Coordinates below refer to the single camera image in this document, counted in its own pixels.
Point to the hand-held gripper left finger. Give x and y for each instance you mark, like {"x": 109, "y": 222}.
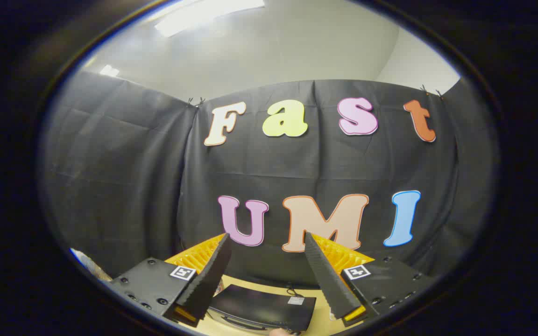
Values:
{"x": 208, "y": 280}

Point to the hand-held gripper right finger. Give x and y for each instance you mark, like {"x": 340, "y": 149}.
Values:
{"x": 327, "y": 280}

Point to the black toaster oven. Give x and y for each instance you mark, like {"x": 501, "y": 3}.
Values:
{"x": 259, "y": 305}

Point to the chair with fluffy white cover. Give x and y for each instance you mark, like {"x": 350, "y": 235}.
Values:
{"x": 89, "y": 266}

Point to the ceiling light panel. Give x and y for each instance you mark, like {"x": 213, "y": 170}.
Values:
{"x": 109, "y": 71}

